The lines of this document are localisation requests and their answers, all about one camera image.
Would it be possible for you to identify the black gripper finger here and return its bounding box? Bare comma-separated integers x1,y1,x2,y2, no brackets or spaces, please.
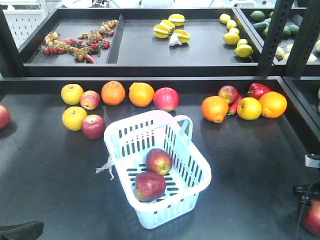
0,220,44,240

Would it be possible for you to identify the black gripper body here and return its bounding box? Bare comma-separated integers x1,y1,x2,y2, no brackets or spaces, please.
292,183,320,207

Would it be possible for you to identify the red yellow apple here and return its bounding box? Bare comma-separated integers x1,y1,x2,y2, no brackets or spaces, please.
301,199,320,237
145,148,172,176

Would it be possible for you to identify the light blue plastic basket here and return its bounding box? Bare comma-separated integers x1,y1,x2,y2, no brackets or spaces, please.
104,110,212,229

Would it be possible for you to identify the large orange right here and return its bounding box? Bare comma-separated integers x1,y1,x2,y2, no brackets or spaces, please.
258,91,288,119

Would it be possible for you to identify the red chili pepper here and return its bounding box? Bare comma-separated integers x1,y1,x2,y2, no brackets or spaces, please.
227,94,243,116

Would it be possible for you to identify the red bell pepper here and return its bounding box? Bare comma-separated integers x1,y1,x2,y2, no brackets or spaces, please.
247,83,271,100

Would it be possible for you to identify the red apple far corner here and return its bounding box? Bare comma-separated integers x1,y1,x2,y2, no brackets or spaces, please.
0,104,11,129

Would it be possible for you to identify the yellow pear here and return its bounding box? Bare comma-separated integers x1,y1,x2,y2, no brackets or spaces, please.
62,106,88,131
60,83,84,106

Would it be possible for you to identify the orange with navel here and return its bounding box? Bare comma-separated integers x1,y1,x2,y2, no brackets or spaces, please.
201,95,229,123

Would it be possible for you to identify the dark red apple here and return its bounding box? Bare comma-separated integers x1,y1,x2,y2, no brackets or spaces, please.
218,85,239,105

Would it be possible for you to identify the black wooden display stand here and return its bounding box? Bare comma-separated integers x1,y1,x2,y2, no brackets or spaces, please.
0,8,320,240

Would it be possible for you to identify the yellow pear back left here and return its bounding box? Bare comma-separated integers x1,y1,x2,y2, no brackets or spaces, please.
60,83,84,106

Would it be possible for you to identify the pink red small apple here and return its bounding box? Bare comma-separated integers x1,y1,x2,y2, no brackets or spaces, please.
80,90,101,111

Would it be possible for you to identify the orange middle left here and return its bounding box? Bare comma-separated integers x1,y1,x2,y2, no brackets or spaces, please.
101,80,126,106

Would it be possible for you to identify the red apple beside oranges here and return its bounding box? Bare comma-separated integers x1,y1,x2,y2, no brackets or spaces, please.
153,87,180,112

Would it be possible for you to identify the orange middle right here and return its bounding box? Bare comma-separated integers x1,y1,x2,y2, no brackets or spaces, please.
128,82,155,107

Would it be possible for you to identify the white garlic bulb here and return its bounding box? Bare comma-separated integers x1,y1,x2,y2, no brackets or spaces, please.
169,33,182,47

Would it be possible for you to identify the black shelf upright post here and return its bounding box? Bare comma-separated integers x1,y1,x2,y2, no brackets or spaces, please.
257,0,294,78

